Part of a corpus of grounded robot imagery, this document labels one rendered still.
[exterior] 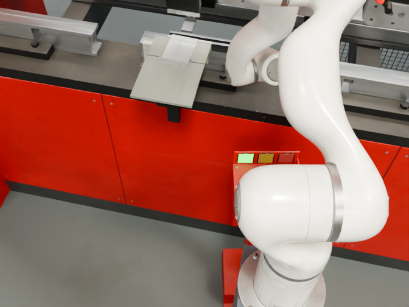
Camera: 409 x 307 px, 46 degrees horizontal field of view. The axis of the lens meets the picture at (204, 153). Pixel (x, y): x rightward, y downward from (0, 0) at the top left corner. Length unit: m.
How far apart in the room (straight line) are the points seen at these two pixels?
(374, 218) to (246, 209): 0.19
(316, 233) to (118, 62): 1.11
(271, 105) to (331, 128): 0.80
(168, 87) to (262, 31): 0.37
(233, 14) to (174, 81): 0.44
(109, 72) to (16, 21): 0.35
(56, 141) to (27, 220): 0.56
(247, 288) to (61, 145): 1.14
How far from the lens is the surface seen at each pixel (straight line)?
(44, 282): 2.26
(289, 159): 1.52
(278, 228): 0.73
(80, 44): 1.71
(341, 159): 0.76
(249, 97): 1.56
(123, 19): 3.26
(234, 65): 1.22
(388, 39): 1.79
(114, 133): 1.81
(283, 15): 1.12
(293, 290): 0.95
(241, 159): 1.49
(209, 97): 1.56
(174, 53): 1.51
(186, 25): 1.60
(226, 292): 2.03
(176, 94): 1.39
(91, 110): 1.74
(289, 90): 0.78
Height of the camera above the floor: 2.02
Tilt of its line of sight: 54 degrees down
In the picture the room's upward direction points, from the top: 1 degrees clockwise
